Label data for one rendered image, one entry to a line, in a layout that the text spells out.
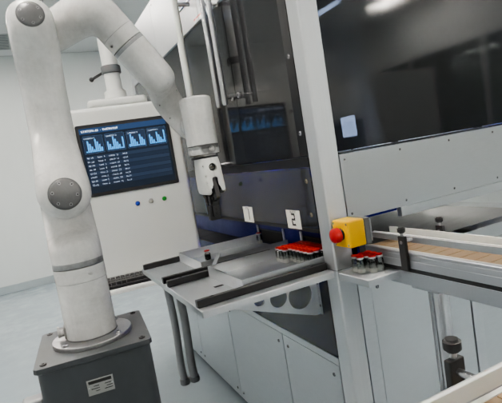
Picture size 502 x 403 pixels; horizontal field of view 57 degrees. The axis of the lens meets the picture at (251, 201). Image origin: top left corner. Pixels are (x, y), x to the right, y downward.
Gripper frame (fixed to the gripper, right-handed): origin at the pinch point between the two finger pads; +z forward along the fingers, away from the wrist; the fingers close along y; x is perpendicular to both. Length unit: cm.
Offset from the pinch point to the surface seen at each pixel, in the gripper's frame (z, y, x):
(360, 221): 7.8, -21.6, -31.8
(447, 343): 11, -82, 5
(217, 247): 20, 54, -18
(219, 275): 20.2, 10.3, -1.9
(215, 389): 110, 119, -26
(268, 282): 21.0, -8.1, -9.1
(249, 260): 20.5, 19.6, -16.5
